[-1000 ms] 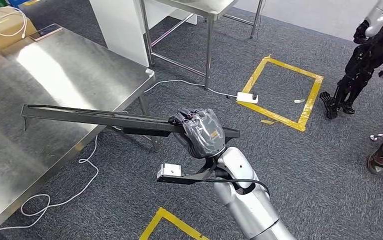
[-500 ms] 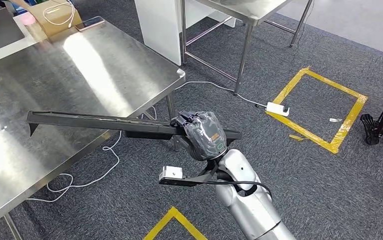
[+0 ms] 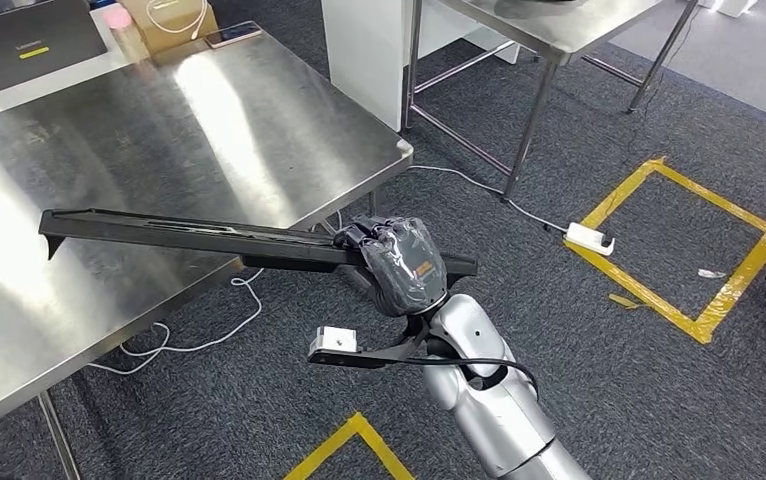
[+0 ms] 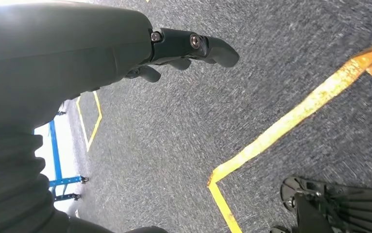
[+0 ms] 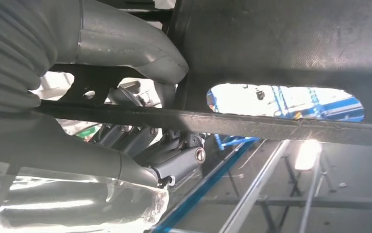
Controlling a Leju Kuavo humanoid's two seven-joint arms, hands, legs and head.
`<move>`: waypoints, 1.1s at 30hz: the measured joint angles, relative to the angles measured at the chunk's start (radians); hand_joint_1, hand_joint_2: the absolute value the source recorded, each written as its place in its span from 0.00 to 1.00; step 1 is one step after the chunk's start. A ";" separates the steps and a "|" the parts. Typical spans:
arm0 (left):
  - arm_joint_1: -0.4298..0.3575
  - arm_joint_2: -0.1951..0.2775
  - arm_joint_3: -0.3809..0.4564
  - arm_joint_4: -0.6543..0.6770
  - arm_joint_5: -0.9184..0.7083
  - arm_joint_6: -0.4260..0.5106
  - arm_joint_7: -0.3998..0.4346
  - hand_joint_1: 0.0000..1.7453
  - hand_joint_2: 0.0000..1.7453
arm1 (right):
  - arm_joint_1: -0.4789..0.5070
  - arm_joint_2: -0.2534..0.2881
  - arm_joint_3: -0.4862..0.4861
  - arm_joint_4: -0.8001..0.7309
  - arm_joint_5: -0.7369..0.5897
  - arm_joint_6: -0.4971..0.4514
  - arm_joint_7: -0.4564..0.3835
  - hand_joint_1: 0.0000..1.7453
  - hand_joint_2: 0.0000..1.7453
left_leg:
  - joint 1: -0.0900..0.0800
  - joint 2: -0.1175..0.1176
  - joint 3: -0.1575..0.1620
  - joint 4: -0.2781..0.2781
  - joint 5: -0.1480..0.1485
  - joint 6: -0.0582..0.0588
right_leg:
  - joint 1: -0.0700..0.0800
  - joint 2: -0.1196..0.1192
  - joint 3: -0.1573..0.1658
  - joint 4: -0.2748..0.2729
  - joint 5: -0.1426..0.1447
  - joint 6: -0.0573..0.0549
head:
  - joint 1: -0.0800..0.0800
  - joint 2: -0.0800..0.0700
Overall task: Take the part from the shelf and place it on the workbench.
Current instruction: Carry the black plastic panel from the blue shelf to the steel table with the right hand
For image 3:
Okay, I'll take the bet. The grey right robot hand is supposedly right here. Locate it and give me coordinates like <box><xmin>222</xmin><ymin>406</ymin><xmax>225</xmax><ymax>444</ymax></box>
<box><xmin>333</xmin><ymin>215</ymin><xmax>449</xmax><ymax>318</ymax></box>

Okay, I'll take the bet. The long black plastic part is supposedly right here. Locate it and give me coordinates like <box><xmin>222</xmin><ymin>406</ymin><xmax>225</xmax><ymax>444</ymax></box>
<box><xmin>38</xmin><ymin>208</ymin><xmax>479</xmax><ymax>291</ymax></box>

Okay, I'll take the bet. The stainless steel workbench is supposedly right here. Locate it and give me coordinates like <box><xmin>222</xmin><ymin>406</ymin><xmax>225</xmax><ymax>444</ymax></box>
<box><xmin>0</xmin><ymin>29</ymin><xmax>415</xmax><ymax>480</ymax></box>

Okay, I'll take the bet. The white power strip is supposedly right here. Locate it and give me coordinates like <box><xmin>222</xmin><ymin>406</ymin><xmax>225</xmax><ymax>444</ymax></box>
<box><xmin>563</xmin><ymin>221</ymin><xmax>616</xmax><ymax>258</ymax></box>

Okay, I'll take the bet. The white cabinet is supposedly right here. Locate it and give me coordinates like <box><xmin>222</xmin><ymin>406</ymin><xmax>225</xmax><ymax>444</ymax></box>
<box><xmin>319</xmin><ymin>0</ymin><xmax>523</xmax><ymax>134</ymax></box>

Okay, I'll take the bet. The smartphone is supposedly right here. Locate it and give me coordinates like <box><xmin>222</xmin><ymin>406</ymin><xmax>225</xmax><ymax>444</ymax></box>
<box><xmin>204</xmin><ymin>21</ymin><xmax>264</xmax><ymax>50</ymax></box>

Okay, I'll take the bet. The stainless steel table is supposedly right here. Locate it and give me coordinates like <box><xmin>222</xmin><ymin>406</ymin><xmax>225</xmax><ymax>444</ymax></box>
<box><xmin>401</xmin><ymin>0</ymin><xmax>700</xmax><ymax>202</ymax></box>

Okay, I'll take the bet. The cardboard box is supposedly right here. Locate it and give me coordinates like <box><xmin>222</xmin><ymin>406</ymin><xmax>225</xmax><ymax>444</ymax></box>
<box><xmin>117</xmin><ymin>0</ymin><xmax>220</xmax><ymax>56</ymax></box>

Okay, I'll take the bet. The yellow floor tape square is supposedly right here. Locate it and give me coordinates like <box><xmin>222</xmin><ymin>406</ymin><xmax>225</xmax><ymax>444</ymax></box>
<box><xmin>563</xmin><ymin>156</ymin><xmax>766</xmax><ymax>346</ymax></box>

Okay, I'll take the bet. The clear cup pink lid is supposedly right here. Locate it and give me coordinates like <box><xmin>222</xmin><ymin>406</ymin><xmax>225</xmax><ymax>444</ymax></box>
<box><xmin>103</xmin><ymin>5</ymin><xmax>151</xmax><ymax>64</ymax></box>

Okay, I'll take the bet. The white desk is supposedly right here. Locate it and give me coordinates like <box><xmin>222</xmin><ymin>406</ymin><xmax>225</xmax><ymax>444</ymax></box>
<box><xmin>0</xmin><ymin>6</ymin><xmax>136</xmax><ymax>125</ymax></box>

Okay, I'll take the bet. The dark grey laptop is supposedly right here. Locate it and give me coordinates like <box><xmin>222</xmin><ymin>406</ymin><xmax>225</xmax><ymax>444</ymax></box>
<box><xmin>0</xmin><ymin>0</ymin><xmax>109</xmax><ymax>96</ymax></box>

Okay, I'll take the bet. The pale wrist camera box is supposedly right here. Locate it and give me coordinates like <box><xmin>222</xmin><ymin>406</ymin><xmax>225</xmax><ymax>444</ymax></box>
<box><xmin>308</xmin><ymin>325</ymin><xmax>360</xmax><ymax>354</ymax></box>

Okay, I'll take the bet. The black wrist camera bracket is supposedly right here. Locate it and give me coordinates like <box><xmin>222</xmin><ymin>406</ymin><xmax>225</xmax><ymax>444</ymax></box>
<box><xmin>308</xmin><ymin>317</ymin><xmax>434</xmax><ymax>370</ymax></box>

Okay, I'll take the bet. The white power cord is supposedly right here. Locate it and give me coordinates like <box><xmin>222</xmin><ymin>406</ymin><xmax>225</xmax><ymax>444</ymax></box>
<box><xmin>88</xmin><ymin>164</ymin><xmax>570</xmax><ymax>377</ymax></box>

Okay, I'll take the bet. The pale pink cable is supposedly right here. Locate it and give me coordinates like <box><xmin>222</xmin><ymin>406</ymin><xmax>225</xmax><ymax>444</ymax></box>
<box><xmin>145</xmin><ymin>0</ymin><xmax>209</xmax><ymax>36</ymax></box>

